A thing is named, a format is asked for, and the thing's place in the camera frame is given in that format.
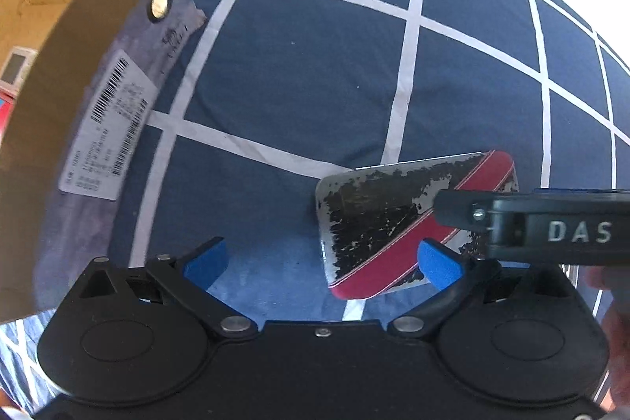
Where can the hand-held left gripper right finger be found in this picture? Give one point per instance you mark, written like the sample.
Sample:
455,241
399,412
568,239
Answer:
439,266

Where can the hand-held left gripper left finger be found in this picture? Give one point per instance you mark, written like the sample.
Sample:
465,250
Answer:
206,261

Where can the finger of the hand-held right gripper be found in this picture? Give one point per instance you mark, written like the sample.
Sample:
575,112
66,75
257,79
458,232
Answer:
457,209

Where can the cardboard box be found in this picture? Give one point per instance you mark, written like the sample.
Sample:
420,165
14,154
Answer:
74,80

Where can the red and blue detergent box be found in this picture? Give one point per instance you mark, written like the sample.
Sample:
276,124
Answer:
6,107

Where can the small white remote with screen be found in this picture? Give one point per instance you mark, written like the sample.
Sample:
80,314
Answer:
15,65

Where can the person's right hand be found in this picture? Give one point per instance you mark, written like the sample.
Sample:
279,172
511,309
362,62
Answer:
617,331

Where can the navy white checked bed sheet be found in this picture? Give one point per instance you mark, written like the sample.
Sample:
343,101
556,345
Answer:
320,80

